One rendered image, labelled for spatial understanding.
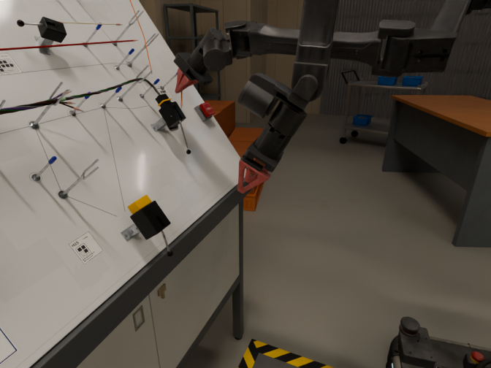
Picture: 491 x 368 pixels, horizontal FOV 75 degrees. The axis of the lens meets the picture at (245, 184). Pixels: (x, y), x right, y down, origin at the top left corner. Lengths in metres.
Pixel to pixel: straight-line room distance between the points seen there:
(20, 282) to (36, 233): 0.09
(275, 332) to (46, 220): 1.32
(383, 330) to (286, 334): 0.49
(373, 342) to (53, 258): 1.52
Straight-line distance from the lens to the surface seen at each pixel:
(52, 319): 0.67
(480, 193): 2.64
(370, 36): 0.82
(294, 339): 1.77
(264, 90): 0.62
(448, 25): 0.90
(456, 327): 2.10
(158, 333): 0.99
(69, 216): 0.73
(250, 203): 2.77
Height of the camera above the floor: 1.32
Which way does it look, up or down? 23 degrees down
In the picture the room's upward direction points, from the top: straight up
